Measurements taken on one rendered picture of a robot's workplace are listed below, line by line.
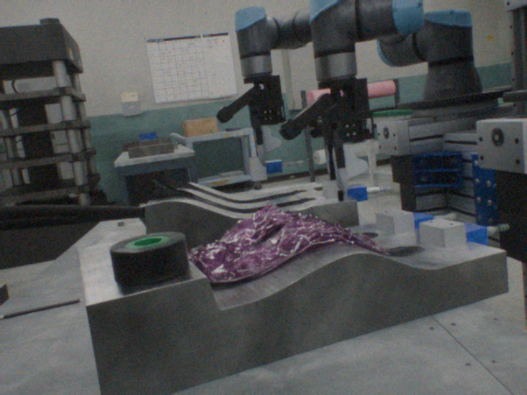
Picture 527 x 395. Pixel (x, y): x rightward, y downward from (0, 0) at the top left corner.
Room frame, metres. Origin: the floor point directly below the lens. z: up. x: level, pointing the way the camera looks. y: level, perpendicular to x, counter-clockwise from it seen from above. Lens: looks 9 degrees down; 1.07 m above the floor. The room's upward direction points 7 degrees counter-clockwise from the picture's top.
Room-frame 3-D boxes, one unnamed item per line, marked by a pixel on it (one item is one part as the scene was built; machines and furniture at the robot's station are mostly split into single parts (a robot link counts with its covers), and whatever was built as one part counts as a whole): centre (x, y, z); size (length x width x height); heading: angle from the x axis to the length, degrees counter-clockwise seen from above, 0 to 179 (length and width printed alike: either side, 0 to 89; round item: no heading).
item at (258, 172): (1.26, -0.07, 0.93); 0.13 x 0.05 x 0.05; 92
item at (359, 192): (0.97, -0.20, 0.89); 0.13 x 0.05 x 0.05; 92
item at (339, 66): (0.98, -0.18, 1.13); 0.08 x 0.08 x 0.05
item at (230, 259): (0.68, -0.03, 0.90); 0.26 x 0.18 x 0.08; 109
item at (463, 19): (1.46, -0.57, 1.20); 0.13 x 0.12 x 0.14; 33
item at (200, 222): (1.03, 0.07, 0.87); 0.50 x 0.26 x 0.14; 92
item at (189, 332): (0.67, -0.02, 0.86); 0.50 x 0.26 x 0.11; 109
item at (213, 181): (7.06, 0.44, 0.47); 1.10 x 0.52 x 0.94; 108
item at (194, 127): (7.04, 0.61, 0.94); 0.41 x 0.33 x 0.29; 108
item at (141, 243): (0.54, 0.12, 0.93); 0.08 x 0.08 x 0.04
